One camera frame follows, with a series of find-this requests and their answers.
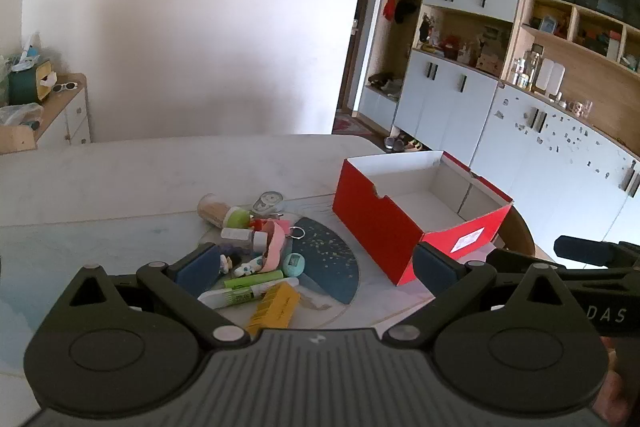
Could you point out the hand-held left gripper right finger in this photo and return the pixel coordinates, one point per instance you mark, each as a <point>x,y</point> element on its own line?
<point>440,269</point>

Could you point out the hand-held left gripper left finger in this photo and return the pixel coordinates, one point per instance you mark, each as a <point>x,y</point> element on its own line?
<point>195,267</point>

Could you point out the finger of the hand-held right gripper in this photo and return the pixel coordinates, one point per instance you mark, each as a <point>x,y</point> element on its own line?
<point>582,249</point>

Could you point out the clear bottle with silver cap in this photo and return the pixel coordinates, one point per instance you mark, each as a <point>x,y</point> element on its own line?
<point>235,235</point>

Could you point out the white and green tube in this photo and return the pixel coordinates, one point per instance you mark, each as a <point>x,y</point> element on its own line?
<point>240,296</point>

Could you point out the white cartoon figurine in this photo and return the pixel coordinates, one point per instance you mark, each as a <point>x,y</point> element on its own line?
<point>250,267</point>

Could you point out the green lip balm tube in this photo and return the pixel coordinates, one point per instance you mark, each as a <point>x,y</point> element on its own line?
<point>255,279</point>

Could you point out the red cardboard box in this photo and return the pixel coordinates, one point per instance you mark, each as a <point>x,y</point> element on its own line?
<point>385,227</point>

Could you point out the pink heart-shaped dish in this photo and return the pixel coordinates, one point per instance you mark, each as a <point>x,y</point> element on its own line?
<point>275,252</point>

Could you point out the yellow small box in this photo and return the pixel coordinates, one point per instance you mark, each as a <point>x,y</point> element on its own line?
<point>275,307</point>

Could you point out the teal egg-shaped toy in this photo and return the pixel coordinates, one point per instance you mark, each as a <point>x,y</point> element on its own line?
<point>291,264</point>

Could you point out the person's right hand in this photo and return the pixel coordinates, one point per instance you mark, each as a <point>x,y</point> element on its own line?
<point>622,377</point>

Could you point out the dark-haired small figurine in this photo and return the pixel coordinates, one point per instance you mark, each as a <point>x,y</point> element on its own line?
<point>229,259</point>

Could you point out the toothpick jar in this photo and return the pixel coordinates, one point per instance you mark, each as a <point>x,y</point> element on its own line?
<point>212,209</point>

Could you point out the dark teal round placemat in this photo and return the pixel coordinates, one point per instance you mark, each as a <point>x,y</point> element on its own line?
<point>325,257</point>

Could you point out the pink slippers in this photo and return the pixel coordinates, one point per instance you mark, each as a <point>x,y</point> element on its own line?
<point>415,143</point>

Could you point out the grey slippers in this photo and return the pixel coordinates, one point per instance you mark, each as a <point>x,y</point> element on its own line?
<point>392,144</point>

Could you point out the patterned rug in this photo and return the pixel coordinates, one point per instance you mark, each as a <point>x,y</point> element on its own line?
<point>352,125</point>

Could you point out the white canisters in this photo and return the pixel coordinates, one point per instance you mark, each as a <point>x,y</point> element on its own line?
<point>551,77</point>

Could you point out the glass jars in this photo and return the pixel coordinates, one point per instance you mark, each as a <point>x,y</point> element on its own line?
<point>527,67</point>

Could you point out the white side cabinet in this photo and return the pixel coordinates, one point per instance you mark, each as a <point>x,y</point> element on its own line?
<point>65,122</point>

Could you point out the wooden box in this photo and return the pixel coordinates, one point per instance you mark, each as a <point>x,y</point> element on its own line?
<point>15,139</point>

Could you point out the white sunglasses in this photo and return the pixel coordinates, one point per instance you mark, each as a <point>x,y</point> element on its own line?
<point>66,87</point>

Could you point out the clear plastic bag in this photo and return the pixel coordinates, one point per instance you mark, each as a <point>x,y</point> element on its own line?
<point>17,114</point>

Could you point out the green tissue box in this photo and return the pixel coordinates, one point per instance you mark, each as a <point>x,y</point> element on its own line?
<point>27,84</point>

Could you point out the brown door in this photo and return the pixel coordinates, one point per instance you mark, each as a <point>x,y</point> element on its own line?
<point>362,27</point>

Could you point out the dark hanging clothing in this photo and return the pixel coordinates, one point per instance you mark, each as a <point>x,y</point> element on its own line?
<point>406,7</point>

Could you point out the white wooden wall cabinet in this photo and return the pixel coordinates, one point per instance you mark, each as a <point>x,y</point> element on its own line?
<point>450,107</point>

